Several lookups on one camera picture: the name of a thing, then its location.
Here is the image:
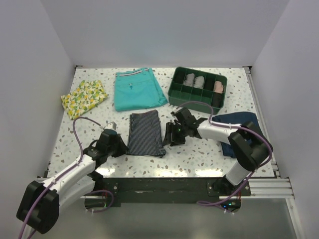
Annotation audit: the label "grey rolled sock left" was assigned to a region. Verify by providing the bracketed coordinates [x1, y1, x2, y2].
[183, 73, 195, 87]

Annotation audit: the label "aluminium frame rail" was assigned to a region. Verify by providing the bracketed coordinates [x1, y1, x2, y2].
[243, 65, 304, 239]

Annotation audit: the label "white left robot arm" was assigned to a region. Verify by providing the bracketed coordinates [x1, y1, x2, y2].
[16, 129, 128, 238]

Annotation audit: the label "lemon print folded cloth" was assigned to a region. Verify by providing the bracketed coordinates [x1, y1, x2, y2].
[61, 80, 108, 120]

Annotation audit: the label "teal folded shorts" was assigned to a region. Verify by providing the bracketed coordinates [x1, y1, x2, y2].
[114, 68, 168, 112]

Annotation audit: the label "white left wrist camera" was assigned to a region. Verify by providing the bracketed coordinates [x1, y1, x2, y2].
[100, 121, 117, 130]

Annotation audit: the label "dark blue folded garment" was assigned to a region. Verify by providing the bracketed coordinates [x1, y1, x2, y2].
[212, 112, 260, 158]

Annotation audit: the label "white grey rolled sock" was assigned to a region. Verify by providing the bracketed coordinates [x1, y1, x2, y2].
[193, 76, 205, 89]

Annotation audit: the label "navy white striped underwear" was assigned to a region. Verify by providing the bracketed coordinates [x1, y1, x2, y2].
[128, 110, 166, 158]

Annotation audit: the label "black rolled garment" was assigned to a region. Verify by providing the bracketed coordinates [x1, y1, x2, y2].
[203, 74, 216, 91]

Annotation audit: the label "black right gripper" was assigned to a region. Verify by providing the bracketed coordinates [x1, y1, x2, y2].
[162, 122, 188, 147]

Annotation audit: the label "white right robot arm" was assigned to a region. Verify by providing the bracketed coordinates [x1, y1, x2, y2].
[162, 108, 273, 196]

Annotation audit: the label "pink rolled garment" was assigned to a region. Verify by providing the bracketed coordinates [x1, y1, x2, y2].
[213, 81, 224, 94]

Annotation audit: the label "green divided organizer box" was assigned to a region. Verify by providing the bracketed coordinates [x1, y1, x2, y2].
[168, 67, 228, 115]

